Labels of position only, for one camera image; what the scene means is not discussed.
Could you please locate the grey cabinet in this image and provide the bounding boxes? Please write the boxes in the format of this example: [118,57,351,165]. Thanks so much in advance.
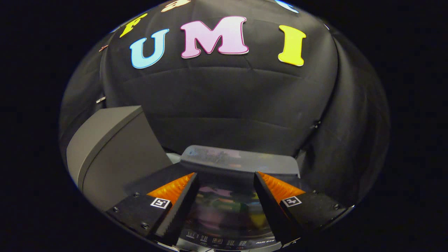
[66,106,174,212]

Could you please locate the grey washing machine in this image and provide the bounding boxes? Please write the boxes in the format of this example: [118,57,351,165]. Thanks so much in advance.
[164,152,302,252]

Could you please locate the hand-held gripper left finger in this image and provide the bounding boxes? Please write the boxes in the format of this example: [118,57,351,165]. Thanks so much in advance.
[106,172,200,246]

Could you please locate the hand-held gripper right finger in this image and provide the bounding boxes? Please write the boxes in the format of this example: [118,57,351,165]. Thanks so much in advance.
[254,171,355,247]

